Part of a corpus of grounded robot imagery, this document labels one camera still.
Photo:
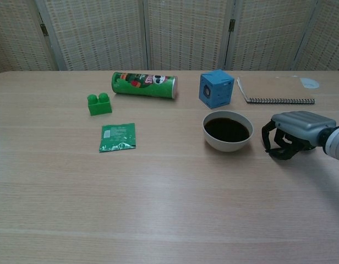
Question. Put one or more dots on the brown spiral notebook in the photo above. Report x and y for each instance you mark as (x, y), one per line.
(276, 89)

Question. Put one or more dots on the green Pringles can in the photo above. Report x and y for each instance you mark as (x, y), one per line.
(144, 85)

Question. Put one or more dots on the bamboo folding screen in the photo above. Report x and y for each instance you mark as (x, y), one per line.
(186, 33)

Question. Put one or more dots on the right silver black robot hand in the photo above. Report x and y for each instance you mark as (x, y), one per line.
(301, 122)

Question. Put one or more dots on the white bowl with dark interior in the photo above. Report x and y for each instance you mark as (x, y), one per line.
(227, 132)

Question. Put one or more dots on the blue cube box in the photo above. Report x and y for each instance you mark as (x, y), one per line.
(216, 89)

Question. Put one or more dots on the green toy brick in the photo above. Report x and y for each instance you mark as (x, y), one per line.
(99, 107)

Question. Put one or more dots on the green sachet packet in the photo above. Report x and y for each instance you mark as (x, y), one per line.
(117, 137)

